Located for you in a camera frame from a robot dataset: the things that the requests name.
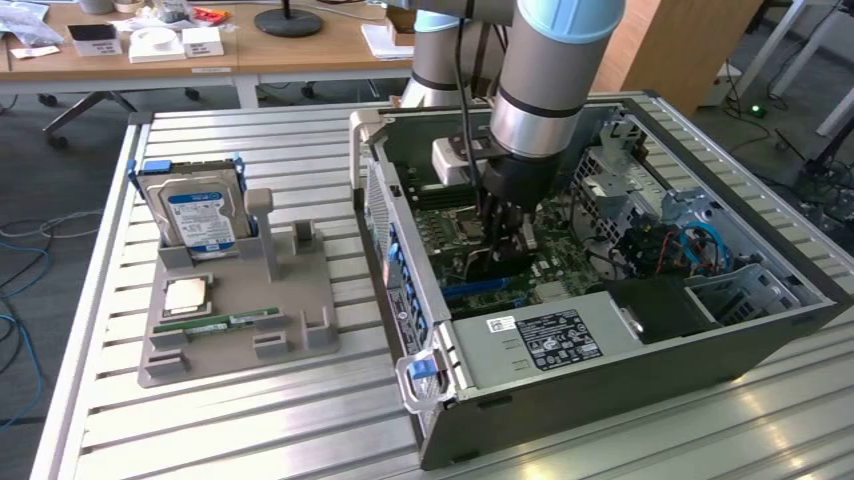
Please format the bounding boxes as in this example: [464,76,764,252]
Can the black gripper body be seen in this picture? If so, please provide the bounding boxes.
[478,153,563,211]

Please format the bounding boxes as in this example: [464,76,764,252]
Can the black Nvidia graphics card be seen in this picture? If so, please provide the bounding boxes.
[462,244,539,285]

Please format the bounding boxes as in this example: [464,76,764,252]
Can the CPU socket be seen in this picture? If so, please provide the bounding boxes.
[452,205,485,246]

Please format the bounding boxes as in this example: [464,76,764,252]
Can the green motherboard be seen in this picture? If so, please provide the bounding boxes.
[398,174,608,321]

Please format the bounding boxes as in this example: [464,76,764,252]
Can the blue expansion slot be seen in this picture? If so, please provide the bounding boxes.
[440,279,516,297]

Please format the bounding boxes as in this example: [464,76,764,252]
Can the metal drive cage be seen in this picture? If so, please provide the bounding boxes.
[565,115,672,251]

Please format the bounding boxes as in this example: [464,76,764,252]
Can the grey power supply unit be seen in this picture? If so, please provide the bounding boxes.
[449,292,645,391]

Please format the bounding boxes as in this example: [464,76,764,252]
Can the white paper stack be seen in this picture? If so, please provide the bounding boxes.
[360,22,418,61]

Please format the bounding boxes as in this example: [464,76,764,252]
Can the white box with red button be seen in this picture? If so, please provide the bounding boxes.
[709,64,743,109]

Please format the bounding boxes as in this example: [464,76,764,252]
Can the open grey PC case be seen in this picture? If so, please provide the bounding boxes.
[349,89,839,471]

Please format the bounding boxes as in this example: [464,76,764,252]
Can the brown cardboard box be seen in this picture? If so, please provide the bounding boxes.
[384,0,420,36]

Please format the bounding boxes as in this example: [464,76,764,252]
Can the metal disk bay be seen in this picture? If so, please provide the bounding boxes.
[684,263,801,326]

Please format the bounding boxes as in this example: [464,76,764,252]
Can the grey plastic parts rack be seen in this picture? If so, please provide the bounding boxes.
[136,187,345,389]

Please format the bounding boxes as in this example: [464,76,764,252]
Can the wooden desk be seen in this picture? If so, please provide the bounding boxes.
[0,0,601,109]

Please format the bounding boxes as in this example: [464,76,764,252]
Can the hard disk in blue carrier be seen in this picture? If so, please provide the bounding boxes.
[125,153,249,261]

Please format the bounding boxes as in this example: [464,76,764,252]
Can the black round lamp base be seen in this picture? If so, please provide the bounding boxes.
[252,0,325,37]

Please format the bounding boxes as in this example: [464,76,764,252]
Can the silver CPU chip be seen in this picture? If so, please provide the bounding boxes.
[162,277,209,319]

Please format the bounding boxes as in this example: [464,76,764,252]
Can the small white box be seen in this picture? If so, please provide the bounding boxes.
[180,27,225,59]

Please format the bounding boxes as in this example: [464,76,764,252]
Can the white box with tape roll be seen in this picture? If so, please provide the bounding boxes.
[128,27,186,64]

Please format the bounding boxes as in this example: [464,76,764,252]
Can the black chair base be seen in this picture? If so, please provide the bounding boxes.
[38,88,201,150]

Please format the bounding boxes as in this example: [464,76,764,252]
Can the white box with black top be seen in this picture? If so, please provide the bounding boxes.
[65,23,125,57]

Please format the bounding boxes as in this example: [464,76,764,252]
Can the clear plastic bag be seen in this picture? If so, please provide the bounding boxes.
[0,0,65,46]

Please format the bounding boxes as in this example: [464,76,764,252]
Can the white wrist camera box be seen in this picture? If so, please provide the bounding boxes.
[430,136,498,187]

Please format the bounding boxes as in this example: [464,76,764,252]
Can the black camera cable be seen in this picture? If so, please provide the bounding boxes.
[454,0,482,186]

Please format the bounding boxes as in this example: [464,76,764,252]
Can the red wire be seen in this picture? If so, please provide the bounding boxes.
[652,227,669,275]

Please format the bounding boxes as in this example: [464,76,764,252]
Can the blue wire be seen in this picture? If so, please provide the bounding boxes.
[684,219,736,275]

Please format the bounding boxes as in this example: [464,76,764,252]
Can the black stand with cables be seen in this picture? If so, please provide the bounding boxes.
[772,127,854,236]

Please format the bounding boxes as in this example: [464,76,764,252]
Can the grey floor cable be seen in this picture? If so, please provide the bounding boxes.
[0,209,105,240]

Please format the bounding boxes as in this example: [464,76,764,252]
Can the blue floor cable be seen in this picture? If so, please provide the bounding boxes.
[0,238,53,431]

